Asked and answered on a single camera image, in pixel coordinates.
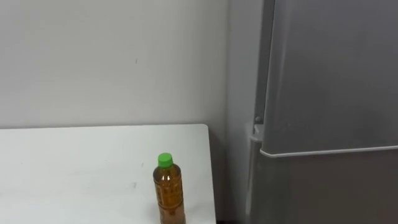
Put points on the amber drink bottle green cap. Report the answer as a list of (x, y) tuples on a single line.
[(169, 193)]

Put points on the grey fridge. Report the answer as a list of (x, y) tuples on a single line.
[(329, 93)]

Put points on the white desk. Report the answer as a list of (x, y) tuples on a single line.
[(77, 174)]

